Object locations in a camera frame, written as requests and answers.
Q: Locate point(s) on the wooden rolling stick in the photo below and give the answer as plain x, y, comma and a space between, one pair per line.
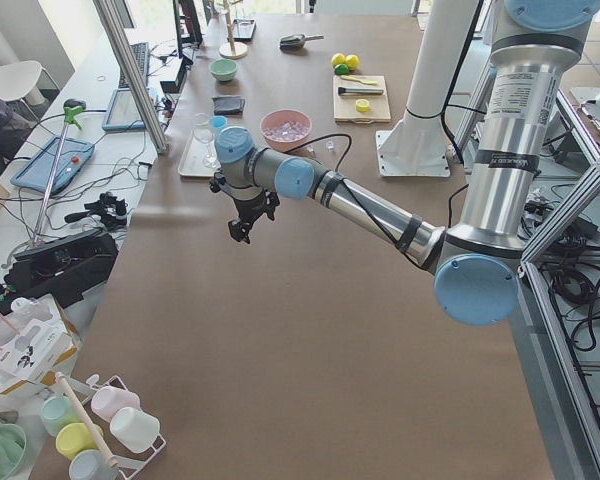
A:
97, 438

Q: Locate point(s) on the blue plastic cup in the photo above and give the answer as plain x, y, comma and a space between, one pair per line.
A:
217, 123

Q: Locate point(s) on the black bag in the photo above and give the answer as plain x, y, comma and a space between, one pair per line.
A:
64, 268

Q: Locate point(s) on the pink bowl of ice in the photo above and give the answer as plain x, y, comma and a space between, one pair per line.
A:
285, 129

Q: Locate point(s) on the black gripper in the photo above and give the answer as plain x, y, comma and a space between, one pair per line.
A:
247, 206

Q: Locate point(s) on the green ceramic bowl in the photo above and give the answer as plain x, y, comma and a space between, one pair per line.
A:
223, 69

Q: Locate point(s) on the white chair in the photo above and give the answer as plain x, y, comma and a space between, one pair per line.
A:
19, 79

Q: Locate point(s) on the mint green plastic cup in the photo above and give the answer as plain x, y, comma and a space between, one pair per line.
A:
56, 413

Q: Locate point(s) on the white plastic cup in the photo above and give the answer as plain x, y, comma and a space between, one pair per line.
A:
134, 428

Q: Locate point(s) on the pink plastic cup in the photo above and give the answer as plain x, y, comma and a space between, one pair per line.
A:
108, 400

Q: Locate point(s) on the yellow lemon half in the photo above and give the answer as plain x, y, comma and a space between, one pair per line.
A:
362, 105

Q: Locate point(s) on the grey folded cloth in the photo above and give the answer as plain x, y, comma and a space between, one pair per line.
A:
228, 105

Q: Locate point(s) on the steel ice scoop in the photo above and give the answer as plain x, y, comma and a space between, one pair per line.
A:
297, 41

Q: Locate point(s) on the steel muddler black tip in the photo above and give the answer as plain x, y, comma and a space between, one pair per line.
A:
355, 91

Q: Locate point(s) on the cream plastic tray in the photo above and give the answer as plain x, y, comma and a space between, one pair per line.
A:
200, 155

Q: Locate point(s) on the white cardboard box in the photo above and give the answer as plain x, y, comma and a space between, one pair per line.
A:
36, 341

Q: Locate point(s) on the green lime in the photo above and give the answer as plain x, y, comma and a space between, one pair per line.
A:
341, 69

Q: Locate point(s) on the white wire cup rack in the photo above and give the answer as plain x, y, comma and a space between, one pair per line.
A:
130, 465

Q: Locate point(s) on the yellow plastic cup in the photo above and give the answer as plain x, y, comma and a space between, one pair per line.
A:
73, 439

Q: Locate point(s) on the aluminium frame post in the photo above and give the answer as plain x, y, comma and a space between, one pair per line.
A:
113, 27

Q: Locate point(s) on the grey plastic cup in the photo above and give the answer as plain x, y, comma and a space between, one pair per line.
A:
90, 465

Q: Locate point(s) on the yellow plastic knife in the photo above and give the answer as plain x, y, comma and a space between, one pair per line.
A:
359, 80

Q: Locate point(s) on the bamboo cutting board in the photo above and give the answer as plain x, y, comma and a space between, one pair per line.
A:
344, 106

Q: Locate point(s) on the blue teach pendant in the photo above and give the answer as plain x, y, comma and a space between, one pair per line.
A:
35, 173
122, 113

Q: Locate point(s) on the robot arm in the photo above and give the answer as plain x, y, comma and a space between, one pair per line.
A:
473, 262

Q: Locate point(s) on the clear wine glass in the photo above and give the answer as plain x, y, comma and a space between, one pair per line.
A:
204, 134

